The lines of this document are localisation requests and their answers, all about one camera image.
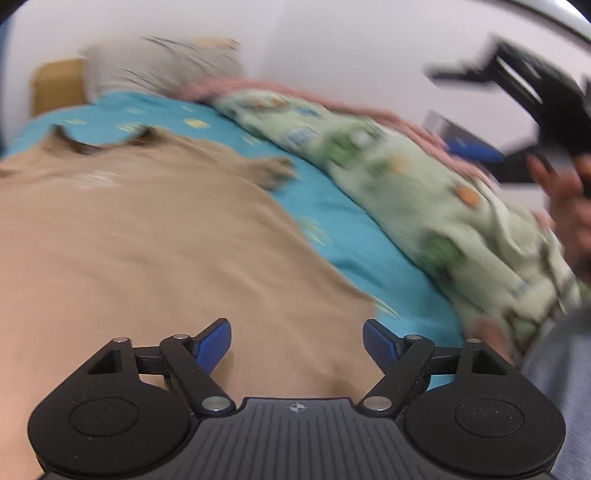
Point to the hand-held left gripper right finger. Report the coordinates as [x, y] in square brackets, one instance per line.
[379, 346]

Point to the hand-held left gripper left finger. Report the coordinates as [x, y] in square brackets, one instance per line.
[215, 344]

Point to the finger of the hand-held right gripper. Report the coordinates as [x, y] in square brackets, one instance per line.
[475, 150]
[455, 73]

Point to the tan t-shirt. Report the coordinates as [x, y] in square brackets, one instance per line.
[138, 254]

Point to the person's right hand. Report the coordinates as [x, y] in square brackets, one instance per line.
[565, 203]

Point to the green printed blanket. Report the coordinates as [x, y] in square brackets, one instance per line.
[415, 198]

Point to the teal printed bed sheet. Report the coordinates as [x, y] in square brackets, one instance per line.
[323, 203]

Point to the person's grey-blue pants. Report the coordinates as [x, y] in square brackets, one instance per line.
[561, 378]

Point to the grey pillow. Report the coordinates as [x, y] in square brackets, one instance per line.
[161, 64]

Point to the wooden headboard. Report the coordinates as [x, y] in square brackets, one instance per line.
[55, 87]

